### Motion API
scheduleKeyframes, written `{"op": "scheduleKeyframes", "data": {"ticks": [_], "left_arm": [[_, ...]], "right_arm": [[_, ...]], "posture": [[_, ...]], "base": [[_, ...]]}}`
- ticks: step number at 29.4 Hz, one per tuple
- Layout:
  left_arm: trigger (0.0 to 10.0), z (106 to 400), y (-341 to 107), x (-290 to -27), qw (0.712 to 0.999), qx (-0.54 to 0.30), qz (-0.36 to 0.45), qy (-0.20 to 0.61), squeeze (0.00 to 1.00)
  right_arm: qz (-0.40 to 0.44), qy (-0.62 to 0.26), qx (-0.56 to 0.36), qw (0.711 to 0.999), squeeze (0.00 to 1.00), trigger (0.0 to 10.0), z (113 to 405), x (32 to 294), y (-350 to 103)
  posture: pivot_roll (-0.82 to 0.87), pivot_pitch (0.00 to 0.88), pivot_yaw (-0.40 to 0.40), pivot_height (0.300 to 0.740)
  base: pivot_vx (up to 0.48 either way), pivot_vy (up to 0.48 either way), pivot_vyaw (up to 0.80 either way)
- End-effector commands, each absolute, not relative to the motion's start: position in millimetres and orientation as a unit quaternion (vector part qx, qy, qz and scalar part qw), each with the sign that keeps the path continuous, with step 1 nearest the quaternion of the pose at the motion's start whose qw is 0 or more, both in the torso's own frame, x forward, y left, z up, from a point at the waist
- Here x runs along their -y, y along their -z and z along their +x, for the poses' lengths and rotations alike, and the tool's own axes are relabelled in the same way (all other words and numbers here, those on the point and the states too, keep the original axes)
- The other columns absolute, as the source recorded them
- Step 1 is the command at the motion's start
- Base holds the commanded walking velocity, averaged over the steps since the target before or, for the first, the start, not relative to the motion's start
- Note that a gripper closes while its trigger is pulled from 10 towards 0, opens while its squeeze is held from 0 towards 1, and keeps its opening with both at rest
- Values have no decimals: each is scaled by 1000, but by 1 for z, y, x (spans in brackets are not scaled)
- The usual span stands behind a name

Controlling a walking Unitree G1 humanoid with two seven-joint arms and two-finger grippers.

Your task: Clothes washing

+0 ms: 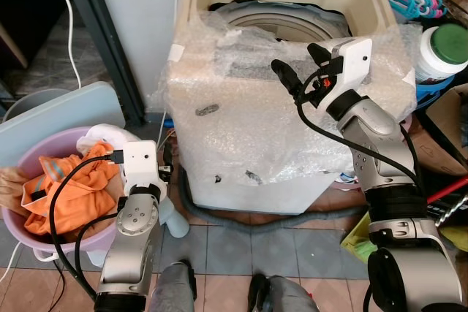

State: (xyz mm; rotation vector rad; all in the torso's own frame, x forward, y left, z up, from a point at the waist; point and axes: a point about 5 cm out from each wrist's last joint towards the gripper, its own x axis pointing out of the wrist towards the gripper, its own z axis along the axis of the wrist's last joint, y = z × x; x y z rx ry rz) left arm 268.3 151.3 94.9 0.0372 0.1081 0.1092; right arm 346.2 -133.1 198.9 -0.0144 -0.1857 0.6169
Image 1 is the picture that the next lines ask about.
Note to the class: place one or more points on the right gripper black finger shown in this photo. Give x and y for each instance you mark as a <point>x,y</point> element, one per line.
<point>319,53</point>
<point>285,73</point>

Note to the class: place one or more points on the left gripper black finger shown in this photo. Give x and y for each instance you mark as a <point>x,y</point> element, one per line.
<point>168,153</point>

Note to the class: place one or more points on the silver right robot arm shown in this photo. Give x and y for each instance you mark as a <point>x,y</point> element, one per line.
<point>380,151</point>

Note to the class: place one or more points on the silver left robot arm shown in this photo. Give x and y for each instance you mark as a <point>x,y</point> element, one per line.
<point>133,231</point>

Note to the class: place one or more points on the light blue basin stand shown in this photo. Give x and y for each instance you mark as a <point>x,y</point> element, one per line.
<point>175,221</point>

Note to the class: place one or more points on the white garment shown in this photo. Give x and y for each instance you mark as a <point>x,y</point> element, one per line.
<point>102,138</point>

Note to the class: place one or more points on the clear bubble wrap sheet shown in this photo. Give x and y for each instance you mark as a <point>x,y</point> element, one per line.
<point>241,129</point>

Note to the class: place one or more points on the orange garment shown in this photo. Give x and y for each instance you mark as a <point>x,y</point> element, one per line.
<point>73,195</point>

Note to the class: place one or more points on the blue plastic container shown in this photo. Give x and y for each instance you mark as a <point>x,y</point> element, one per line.
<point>431,93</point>

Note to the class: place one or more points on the grey left robot leg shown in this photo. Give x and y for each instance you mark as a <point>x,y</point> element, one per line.
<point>172,290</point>

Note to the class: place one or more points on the grey robot leg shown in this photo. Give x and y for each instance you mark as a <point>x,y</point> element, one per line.
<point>172,290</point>
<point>281,296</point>

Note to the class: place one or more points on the pale blue plastic stool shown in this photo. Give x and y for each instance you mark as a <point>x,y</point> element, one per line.
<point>51,122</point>

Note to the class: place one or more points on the white bottle green cap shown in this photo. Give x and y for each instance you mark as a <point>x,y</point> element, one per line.
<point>442,52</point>

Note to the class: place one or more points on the open brown cardboard box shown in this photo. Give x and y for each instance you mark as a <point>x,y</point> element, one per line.
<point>442,137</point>

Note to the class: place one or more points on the grey round bucket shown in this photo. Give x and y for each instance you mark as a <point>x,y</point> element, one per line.
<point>33,100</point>

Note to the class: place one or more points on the twisted metal rod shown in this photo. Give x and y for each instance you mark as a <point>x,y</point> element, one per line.
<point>452,211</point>

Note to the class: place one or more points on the red stick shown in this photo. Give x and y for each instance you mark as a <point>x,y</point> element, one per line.
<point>447,189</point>

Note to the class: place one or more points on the tan cloth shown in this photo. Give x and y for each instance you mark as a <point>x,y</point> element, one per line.
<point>11,188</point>

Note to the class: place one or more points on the purple plastic laundry basin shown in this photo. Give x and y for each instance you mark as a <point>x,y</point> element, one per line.
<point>18,228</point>

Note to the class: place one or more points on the yellow-green plastic dustpan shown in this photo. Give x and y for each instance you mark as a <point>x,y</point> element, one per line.
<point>358,242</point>

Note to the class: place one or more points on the grey right robot leg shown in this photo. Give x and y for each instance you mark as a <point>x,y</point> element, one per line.
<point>281,296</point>

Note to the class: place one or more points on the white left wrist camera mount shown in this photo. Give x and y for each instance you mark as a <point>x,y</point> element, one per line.
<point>140,162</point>

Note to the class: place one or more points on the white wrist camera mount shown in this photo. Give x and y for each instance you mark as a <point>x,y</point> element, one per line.
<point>349,63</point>
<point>140,162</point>

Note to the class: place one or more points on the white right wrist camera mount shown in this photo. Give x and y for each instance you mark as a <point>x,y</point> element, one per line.
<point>349,63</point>

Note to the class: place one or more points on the dark metal door post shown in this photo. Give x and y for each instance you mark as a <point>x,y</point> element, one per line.
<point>110,42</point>

